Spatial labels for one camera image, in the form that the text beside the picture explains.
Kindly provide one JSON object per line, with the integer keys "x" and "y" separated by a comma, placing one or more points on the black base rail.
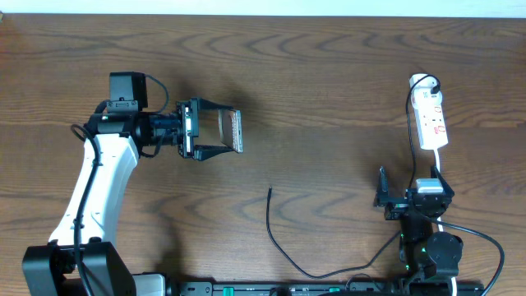
{"x": 198, "y": 288}

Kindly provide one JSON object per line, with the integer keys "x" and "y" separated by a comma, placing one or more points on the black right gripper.
{"x": 396, "y": 207}

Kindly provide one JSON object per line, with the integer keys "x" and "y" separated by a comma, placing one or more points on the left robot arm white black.
{"x": 80, "y": 257}

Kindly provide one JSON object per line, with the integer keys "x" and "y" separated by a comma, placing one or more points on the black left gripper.
{"x": 191, "y": 128}

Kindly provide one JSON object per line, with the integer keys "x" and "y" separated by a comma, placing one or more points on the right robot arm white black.
{"x": 431, "y": 256}

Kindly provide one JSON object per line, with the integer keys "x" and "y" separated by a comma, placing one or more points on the white power strip, red switches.
{"x": 426, "y": 99}

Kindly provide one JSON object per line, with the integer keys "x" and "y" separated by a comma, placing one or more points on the Galaxy smartphone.
{"x": 230, "y": 129}

